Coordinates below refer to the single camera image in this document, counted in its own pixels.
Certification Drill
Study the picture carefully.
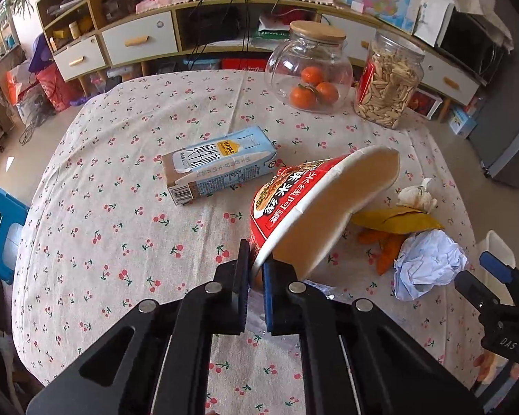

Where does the person's right hand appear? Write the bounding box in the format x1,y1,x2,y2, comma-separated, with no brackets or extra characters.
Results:
476,352,509,392

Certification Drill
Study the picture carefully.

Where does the glass teapot with wooden lid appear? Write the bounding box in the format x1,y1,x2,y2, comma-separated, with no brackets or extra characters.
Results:
264,21,354,115

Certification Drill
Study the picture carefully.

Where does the long wooden sideboard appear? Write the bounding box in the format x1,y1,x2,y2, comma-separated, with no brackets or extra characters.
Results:
52,0,481,109

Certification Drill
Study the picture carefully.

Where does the red instant noodle bowl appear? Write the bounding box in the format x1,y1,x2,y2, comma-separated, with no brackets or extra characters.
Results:
248,145,401,288

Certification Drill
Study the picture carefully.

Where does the blue plastic stool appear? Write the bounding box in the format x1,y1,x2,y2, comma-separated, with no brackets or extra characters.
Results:
0,181,30,286

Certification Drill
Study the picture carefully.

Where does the crumpled white tissue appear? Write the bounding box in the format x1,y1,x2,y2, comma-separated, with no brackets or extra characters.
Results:
395,178,438,213

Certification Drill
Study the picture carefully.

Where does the orange white plastic bag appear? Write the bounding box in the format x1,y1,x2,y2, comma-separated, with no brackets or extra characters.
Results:
4,63,39,109

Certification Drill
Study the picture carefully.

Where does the crushed clear plastic bottle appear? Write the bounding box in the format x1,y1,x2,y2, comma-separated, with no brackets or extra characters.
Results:
246,279,342,351

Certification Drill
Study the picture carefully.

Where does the green white bag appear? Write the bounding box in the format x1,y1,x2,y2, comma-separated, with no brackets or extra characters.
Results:
253,13,292,48

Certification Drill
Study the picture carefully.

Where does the white paper bag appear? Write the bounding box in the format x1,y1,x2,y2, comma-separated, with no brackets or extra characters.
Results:
413,0,456,48

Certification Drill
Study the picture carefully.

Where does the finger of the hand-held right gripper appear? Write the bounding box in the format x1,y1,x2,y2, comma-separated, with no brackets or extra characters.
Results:
454,270,496,312
479,251,517,286

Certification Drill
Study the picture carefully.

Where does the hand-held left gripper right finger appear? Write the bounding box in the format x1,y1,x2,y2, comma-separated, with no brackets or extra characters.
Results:
262,256,485,415

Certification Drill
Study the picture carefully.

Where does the crumpled white paper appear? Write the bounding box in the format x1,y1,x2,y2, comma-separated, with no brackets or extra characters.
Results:
393,229,468,301

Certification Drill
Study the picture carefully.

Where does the orange tangerine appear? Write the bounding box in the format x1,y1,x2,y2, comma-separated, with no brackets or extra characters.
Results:
315,81,339,105
300,66,325,86
290,84,318,110

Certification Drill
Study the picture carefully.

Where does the blue white carton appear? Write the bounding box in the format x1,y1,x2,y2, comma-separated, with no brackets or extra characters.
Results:
447,106,477,138

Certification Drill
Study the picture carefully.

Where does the grey refrigerator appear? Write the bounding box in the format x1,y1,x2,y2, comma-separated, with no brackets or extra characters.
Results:
467,91,519,188

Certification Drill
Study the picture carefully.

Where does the clear jar of seeds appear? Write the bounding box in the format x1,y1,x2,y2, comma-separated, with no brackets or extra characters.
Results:
353,29,425,129

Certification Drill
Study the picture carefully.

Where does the purple bag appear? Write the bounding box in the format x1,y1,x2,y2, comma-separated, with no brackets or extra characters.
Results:
28,35,55,74

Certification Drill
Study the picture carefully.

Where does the red fruit print carton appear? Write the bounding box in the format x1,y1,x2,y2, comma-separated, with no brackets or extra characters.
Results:
409,89,444,119

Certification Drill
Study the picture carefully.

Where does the yellow banana peel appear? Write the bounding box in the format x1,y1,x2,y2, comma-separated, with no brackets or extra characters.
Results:
350,205,444,232

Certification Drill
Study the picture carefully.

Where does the orange fruit peel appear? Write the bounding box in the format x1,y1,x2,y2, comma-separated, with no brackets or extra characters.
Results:
357,229,405,275

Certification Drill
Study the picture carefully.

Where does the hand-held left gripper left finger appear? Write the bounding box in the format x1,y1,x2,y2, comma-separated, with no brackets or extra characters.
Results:
25,239,250,415

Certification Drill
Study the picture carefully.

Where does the pale blue milk carton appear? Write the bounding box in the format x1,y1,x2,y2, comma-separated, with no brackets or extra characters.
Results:
161,126,278,205

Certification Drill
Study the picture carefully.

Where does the cream plastic bin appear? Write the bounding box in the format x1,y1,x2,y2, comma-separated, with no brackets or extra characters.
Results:
473,230,517,307

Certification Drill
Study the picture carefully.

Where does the red shopping bag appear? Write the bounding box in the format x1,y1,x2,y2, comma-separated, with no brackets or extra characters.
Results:
35,63,87,113

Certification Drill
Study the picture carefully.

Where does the black microwave oven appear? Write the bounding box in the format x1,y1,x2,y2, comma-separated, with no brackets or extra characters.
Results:
439,11,502,85

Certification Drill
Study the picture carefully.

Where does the black power cable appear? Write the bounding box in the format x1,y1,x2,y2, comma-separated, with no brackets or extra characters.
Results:
186,0,254,70

